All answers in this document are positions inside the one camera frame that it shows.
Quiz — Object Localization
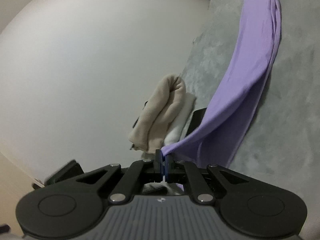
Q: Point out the black smartphone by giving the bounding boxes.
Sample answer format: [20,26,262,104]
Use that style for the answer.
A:
[184,107,208,139]

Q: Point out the purple pants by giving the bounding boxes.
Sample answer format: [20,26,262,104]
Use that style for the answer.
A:
[161,0,282,195]

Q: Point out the white cloth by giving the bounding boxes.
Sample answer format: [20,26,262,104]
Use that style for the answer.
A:
[164,93,197,145]

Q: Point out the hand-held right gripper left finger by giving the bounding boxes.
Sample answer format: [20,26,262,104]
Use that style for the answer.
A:
[76,149,162,203]

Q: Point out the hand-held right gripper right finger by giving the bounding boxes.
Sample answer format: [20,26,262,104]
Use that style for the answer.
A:
[165,155,248,203]

